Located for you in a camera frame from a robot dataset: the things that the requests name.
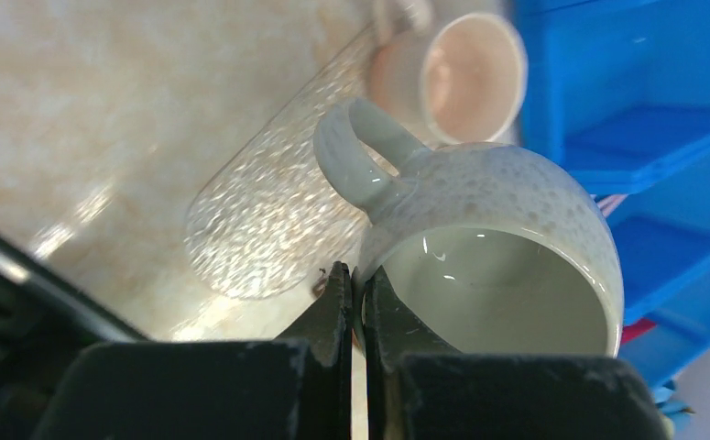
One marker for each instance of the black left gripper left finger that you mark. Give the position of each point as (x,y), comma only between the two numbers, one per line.
(294,386)

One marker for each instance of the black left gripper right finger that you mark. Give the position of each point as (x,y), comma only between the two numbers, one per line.
(419,387)

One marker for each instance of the cream speckled ceramic mug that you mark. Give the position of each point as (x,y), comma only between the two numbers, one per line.
(494,247)

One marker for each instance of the clear holder with wooden ends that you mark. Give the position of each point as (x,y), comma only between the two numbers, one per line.
(269,220)

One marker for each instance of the white ceramic mug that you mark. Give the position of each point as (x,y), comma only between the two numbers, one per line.
(458,80)

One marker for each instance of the red toothpaste tube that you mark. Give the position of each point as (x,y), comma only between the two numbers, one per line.
(639,328)

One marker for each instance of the pink toothbrush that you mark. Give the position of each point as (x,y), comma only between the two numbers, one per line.
(608,204)

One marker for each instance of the blue crumpled cloth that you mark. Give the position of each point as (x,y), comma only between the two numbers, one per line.
(675,414)

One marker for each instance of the blue divided storage bin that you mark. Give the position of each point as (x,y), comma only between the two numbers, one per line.
(619,95)

